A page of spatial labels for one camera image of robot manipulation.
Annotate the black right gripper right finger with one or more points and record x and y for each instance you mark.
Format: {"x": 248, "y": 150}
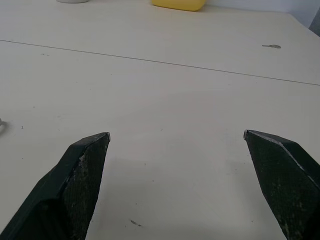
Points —
{"x": 282, "y": 175}

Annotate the yellow plastic container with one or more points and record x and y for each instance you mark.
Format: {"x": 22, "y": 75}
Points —
{"x": 178, "y": 4}

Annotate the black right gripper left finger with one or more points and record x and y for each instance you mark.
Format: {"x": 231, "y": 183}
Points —
{"x": 62, "y": 190}

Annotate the white round container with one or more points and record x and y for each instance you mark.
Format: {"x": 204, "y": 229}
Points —
{"x": 72, "y": 1}

